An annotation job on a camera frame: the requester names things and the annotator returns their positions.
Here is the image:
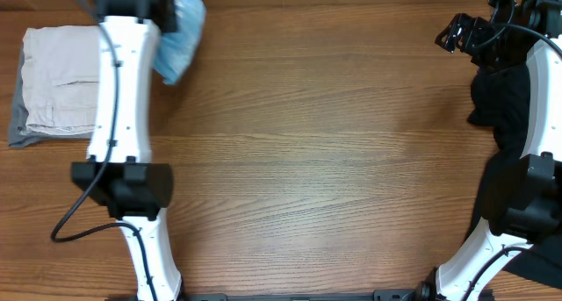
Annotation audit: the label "light blue printed t-shirt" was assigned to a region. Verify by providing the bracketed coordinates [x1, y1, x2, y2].
[154, 0, 206, 85]

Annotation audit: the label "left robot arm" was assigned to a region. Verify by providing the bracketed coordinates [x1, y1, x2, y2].
[71, 0, 184, 300]

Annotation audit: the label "black t-shirt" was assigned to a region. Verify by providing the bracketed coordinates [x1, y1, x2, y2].
[465, 63, 561, 290]

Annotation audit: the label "folded grey garment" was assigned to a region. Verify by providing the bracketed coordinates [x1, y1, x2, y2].
[7, 47, 91, 148]

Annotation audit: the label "folded beige trousers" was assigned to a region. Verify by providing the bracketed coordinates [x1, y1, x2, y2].
[21, 25, 99, 136]

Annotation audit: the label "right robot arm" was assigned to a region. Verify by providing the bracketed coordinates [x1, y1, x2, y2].
[400, 0, 561, 300]

